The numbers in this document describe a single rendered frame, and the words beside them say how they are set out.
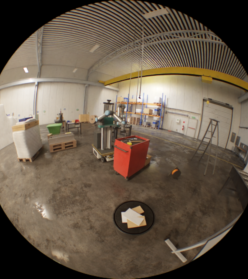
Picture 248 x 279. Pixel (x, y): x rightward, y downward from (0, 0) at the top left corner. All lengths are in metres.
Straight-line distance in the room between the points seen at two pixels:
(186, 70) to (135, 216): 9.29
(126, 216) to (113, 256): 0.83
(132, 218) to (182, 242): 1.18
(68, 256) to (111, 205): 1.24
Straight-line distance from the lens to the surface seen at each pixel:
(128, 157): 1.72
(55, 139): 3.91
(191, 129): 11.46
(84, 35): 9.54
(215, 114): 11.93
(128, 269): 1.58
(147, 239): 1.61
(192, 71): 9.12
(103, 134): 2.68
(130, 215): 0.93
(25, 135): 3.43
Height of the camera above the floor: 1.53
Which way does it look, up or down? 18 degrees down
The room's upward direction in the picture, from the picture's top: 5 degrees clockwise
